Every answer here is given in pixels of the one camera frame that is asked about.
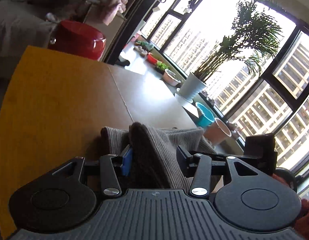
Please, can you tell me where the grey sofa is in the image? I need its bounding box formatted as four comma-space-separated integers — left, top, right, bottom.
0, 0, 67, 79

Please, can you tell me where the striped grey knit garment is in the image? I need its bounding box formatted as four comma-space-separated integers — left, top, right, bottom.
100, 122, 216, 191

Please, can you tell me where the teal plastic basin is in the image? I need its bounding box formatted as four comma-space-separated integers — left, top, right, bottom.
195, 102, 215, 127

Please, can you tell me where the potted palm plant white pot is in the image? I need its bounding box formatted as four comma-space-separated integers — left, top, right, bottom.
178, 0, 282, 101

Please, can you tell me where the metal bowl on sill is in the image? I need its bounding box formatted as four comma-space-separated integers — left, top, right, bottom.
163, 69, 181, 87

